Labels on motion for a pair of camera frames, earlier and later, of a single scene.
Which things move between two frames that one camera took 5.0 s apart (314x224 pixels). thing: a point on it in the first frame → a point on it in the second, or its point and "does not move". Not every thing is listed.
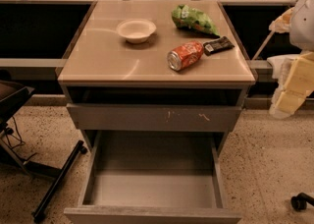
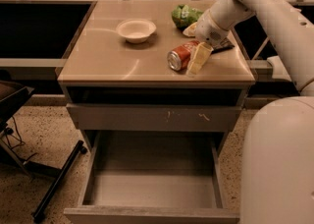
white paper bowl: [135, 30] does not move
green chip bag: [193, 21] does not move
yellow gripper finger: [283, 24] → [206, 30]
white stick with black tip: [263, 45] does not move
